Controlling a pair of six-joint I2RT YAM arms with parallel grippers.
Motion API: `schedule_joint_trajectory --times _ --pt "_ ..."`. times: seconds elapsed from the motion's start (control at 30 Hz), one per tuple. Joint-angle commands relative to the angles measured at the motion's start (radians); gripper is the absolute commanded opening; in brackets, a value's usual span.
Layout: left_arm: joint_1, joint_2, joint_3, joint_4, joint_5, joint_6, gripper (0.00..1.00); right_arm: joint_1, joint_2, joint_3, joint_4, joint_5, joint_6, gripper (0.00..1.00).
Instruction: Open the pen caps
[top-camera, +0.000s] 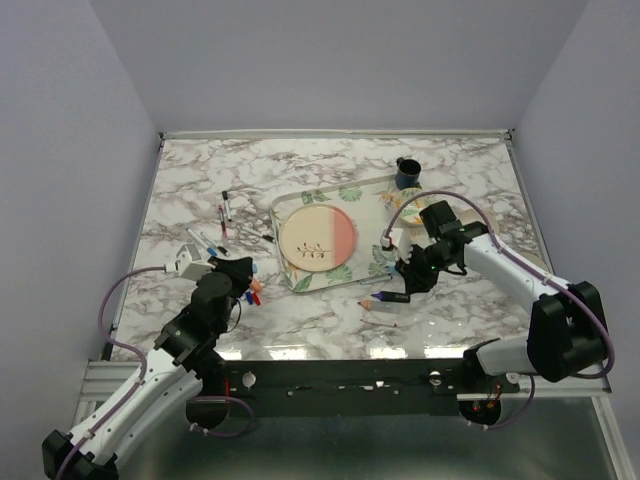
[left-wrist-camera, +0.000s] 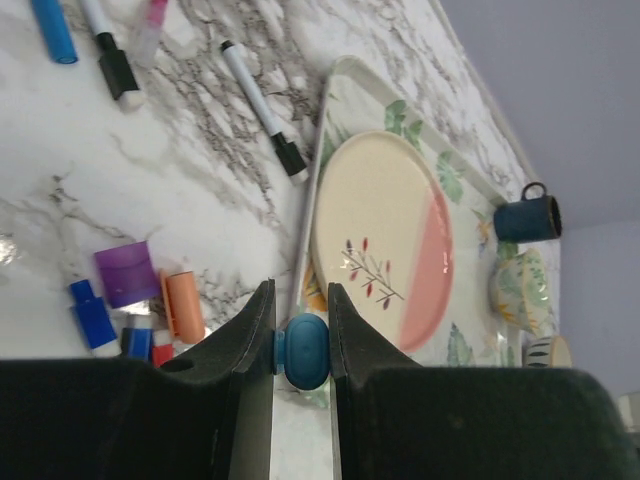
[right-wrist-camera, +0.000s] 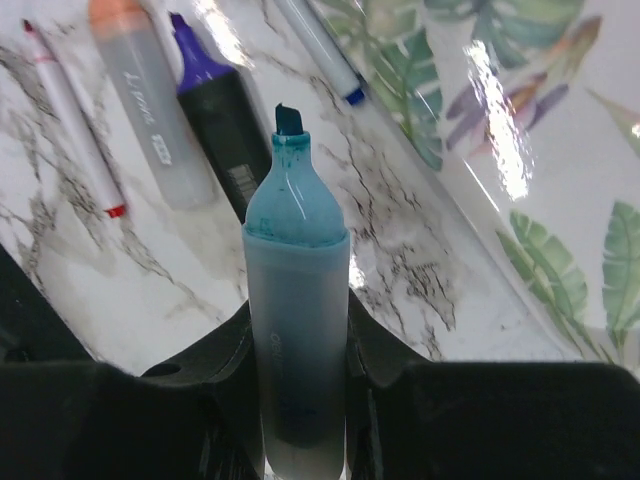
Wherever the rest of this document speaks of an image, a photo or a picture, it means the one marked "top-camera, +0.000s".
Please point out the floral orange rimmed bowl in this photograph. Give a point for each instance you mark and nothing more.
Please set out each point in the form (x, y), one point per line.
(410, 215)

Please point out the white orange rimmed bowl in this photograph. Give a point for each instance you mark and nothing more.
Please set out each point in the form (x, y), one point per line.
(487, 218)

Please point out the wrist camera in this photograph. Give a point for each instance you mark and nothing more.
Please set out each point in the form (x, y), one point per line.
(398, 241)
(188, 264)

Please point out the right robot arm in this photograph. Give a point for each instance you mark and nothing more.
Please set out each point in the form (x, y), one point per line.
(567, 331)

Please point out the white marker black eraser cap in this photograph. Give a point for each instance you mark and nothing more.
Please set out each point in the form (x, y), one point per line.
(214, 244)

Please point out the white marker red cap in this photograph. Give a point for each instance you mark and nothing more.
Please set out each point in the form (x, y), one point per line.
(379, 324)

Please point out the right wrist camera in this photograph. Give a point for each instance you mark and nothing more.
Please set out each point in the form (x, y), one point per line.
(398, 241)

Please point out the pink red pen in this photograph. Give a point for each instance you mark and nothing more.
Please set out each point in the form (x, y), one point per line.
(222, 221)

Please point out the blue striped white bowl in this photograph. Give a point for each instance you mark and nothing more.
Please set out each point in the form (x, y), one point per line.
(538, 262)

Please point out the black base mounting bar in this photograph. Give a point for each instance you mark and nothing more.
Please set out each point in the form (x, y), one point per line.
(353, 401)

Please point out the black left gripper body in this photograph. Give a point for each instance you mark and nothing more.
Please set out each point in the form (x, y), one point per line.
(241, 279)

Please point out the cream and pink plate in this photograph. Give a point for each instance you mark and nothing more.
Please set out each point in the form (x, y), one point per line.
(317, 238)

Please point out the purple capped marker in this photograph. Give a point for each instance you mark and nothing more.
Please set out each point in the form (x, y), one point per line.
(393, 297)

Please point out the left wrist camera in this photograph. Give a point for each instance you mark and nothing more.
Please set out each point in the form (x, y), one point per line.
(188, 264)

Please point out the white marker black tip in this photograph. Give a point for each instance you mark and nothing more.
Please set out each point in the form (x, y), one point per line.
(264, 236)

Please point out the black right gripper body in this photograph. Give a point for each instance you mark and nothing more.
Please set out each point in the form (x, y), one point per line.
(422, 267)

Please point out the aluminium frame rail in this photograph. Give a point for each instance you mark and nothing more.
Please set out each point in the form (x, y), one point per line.
(439, 376)

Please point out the orange highlighter cap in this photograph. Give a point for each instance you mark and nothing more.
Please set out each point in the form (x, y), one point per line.
(256, 286)

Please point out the floral serving tray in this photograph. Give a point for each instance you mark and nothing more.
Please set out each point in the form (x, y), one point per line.
(368, 204)

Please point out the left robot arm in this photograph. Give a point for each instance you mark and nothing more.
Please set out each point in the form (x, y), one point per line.
(181, 361)

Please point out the dark blue mug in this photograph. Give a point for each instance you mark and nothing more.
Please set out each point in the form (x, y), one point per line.
(407, 174)

